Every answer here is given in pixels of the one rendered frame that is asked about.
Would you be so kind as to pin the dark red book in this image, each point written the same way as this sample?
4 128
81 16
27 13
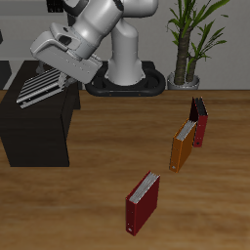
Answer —
143 208

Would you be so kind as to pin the green pot plant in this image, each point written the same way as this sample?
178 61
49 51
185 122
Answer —
183 49

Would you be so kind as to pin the dark brown desk caddy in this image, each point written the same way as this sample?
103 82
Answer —
35 130

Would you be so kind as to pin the red and black book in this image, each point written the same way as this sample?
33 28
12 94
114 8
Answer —
201 125

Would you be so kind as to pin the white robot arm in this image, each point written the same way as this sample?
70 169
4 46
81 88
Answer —
125 49

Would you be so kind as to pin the flat black base plate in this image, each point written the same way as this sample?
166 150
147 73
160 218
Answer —
153 86

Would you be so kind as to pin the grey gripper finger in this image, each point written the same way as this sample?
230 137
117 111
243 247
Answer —
62 78
71 82

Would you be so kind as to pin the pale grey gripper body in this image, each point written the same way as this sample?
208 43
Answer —
68 63

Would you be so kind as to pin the orange book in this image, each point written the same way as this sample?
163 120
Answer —
181 151

